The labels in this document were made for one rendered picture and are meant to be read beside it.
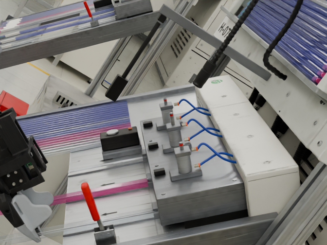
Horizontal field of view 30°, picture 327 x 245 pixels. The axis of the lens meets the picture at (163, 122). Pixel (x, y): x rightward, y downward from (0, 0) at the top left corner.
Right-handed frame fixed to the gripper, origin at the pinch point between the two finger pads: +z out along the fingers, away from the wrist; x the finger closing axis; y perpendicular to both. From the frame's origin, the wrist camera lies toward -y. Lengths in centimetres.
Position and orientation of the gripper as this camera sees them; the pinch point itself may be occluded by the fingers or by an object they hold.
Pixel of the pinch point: (31, 233)
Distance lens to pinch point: 101.2
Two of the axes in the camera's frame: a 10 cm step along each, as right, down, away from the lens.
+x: -1.1, -3.5, 9.3
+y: 9.1, -4.2, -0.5
